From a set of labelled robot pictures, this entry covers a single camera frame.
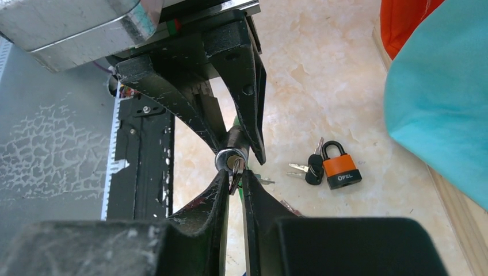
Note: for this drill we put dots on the green cable lock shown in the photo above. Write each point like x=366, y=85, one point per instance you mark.
x=234, y=143

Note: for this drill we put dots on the silver green lock keys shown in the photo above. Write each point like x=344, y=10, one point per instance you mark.
x=237, y=165

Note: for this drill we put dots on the white slotted cable duct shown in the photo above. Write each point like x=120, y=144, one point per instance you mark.
x=113, y=166

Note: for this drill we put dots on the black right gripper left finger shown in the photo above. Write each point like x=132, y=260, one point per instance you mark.
x=189, y=242

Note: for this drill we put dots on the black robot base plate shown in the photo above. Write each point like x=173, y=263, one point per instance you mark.
x=144, y=189

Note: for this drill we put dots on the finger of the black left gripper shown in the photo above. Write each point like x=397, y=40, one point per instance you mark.
x=181, y=91
x=231, y=51

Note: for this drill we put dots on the wooden clothes rack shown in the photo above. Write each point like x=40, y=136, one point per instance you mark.
x=468, y=221

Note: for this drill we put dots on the silver cable lock keys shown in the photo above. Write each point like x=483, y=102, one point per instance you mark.
x=291, y=209

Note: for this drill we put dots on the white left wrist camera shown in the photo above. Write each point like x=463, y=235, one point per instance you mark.
x=62, y=35

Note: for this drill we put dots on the orange black padlock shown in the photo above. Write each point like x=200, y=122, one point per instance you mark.
x=341, y=170

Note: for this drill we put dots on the black-headed padlock keys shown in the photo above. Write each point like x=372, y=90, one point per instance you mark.
x=313, y=172

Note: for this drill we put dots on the teal t-shirt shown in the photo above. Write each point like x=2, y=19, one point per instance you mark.
x=435, y=101

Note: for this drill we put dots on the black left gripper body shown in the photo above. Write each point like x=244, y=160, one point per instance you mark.
x=179, y=37

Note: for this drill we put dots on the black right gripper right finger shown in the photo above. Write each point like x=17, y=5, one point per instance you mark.
x=279, y=242

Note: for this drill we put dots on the orange t-shirt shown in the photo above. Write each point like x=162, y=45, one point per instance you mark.
x=399, y=19

